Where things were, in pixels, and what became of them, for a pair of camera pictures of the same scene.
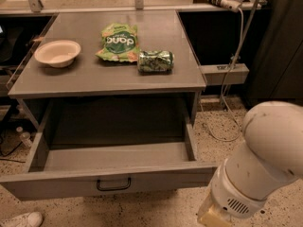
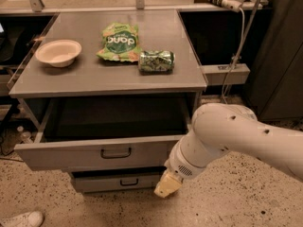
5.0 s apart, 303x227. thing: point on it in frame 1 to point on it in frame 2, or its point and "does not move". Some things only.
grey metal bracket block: x=216 y=75 does not move
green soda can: x=155 y=62 does not move
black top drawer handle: x=115 y=188 to x=115 y=157
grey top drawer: x=90 y=171 to x=107 y=133
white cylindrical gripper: x=232 y=195 to x=180 y=165
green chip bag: x=119 y=43 does not move
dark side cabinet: x=276 y=72 does not move
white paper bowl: x=59 y=53 does not move
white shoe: x=27 y=219 does not move
